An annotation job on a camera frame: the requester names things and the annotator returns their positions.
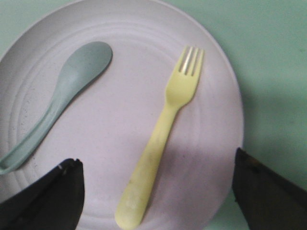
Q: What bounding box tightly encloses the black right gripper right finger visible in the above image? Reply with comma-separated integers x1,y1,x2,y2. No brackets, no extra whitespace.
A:
232,148,307,230

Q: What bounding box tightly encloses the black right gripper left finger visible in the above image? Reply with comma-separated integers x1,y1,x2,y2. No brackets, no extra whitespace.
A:
0,159,85,230

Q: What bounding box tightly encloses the cream round plate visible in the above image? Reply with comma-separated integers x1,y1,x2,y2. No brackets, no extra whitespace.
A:
0,0,244,230

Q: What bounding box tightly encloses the yellow plastic fork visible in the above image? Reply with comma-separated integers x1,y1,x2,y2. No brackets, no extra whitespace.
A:
115,46,205,230

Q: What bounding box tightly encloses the pale green spoon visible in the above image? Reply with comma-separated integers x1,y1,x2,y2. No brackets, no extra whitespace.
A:
0,41,113,175

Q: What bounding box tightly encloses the light green tray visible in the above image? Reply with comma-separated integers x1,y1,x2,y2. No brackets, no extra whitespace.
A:
0,0,307,230

